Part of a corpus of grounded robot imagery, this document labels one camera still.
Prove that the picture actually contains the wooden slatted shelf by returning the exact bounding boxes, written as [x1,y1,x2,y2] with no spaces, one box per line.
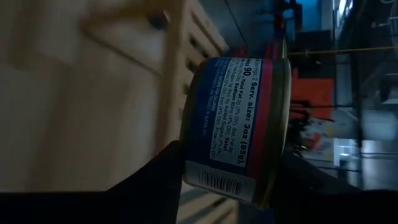
[79,0,229,153]

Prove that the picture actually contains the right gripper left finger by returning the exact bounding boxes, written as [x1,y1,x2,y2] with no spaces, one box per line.
[0,141,185,224]

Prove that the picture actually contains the colourful wall poster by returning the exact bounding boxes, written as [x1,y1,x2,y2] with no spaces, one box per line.
[300,119,338,162]

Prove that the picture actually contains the blue salmon can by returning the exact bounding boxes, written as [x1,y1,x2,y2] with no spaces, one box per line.
[179,57,292,208]

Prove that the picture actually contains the orange partition panel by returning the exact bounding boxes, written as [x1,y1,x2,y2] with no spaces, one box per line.
[290,77,335,121]

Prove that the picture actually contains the yellow hanging cable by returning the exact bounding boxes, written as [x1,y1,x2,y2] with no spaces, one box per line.
[287,45,396,57]

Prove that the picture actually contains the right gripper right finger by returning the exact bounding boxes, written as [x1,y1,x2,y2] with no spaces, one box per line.
[268,151,398,224]

